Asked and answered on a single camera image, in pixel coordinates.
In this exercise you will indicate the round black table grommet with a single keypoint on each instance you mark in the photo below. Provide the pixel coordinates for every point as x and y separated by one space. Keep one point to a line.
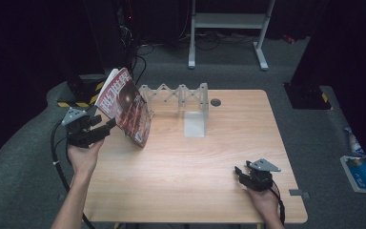
215 102

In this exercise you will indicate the grey expandable book rack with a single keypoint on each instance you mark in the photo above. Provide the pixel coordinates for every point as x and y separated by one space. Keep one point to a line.
193 124

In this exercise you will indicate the red illustrated magazine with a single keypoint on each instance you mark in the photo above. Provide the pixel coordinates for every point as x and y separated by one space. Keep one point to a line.
125 105

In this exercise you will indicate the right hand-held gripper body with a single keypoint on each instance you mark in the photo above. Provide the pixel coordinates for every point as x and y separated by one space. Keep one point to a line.
259 178

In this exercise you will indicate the dark equipment rack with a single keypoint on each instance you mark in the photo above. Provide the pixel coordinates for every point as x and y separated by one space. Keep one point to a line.
108 31

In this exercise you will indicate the black base with hazard stripes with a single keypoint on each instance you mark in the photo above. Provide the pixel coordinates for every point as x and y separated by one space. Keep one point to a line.
81 90
308 97

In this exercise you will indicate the person's left hand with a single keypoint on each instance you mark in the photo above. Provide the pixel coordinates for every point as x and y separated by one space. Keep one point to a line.
84 159

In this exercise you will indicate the white metal stand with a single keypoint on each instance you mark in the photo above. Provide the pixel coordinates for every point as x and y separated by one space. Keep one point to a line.
228 20

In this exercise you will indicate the small red object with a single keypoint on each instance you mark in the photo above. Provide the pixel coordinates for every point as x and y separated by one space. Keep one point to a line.
288 38

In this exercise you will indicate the person's right hand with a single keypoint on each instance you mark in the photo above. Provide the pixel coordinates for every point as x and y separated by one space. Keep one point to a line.
263 203

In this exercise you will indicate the blue packet on floor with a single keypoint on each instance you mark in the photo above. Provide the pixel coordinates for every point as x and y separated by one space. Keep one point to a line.
362 176

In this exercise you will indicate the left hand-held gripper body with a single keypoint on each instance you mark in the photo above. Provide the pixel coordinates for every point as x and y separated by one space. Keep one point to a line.
77 133

